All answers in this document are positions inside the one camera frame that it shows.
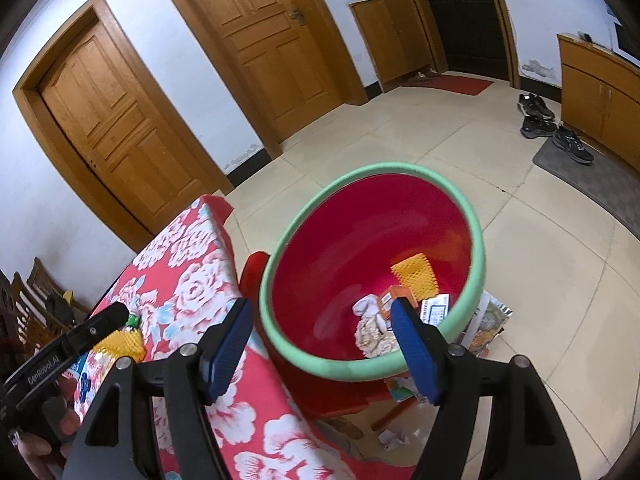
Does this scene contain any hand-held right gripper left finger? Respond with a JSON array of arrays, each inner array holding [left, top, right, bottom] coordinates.
[[62, 297, 255, 480]]

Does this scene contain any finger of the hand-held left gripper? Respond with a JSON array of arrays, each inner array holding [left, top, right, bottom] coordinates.
[[60, 301, 132, 361]]

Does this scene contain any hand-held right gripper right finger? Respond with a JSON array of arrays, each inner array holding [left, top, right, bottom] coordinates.
[[390, 297, 583, 480]]

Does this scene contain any small yellow foam net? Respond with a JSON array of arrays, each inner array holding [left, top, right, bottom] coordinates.
[[92, 327, 146, 363]]

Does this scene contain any small cream paper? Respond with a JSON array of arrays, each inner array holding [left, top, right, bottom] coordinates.
[[354, 317, 403, 359]]

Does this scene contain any white green barcode box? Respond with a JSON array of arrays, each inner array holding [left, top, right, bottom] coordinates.
[[417, 295, 451, 328]]

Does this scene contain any orange cardboard box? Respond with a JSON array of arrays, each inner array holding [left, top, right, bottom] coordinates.
[[377, 285, 418, 331]]

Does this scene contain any large yellow foam net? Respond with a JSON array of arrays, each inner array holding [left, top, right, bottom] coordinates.
[[390, 253, 437, 297]]

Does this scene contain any red bin green rim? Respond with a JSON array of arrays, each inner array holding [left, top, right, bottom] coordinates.
[[258, 161, 487, 381]]

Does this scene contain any person's left hand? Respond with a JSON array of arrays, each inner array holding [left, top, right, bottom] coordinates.
[[10, 400, 82, 480]]

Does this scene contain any printed paper bag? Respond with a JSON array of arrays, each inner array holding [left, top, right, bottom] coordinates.
[[385, 377, 421, 403]]

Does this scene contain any dark wooden chair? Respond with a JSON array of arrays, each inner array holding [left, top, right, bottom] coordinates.
[[25, 257, 93, 331], [0, 270, 46, 356]]

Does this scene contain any red floral tablecloth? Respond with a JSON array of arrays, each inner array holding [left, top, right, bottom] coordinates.
[[75, 195, 416, 480]]

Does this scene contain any silver foil packet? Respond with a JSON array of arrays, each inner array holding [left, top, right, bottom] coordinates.
[[460, 290, 515, 356]]

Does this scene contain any crumpled white paper scrap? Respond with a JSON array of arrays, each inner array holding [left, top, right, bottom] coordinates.
[[377, 427, 408, 448]]

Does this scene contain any red plastic stool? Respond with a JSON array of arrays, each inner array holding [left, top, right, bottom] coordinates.
[[239, 252, 416, 418]]

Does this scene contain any plain wooden door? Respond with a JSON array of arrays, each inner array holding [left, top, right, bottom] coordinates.
[[12, 0, 236, 253]]

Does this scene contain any grey floor mat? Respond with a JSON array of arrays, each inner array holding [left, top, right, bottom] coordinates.
[[532, 135, 640, 238]]

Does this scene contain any black sports shoe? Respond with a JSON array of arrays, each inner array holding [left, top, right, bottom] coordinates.
[[520, 115, 557, 139], [551, 125, 595, 165], [517, 92, 557, 121]]

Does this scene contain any red doormat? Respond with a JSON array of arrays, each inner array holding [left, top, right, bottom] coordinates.
[[427, 74, 495, 96]]

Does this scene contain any wooden door with latch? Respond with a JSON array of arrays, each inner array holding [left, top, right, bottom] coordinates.
[[145, 0, 368, 161]]

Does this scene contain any wooden sideboard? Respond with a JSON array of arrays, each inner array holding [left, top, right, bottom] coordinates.
[[556, 32, 640, 171]]

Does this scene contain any dark entrance door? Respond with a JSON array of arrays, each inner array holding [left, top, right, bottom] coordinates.
[[392, 0, 521, 90]]

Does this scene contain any white framed screen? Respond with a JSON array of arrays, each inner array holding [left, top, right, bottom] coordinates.
[[612, 7, 640, 66]]

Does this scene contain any low wooden wall cabinet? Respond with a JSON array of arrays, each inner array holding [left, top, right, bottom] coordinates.
[[348, 0, 436, 92]]

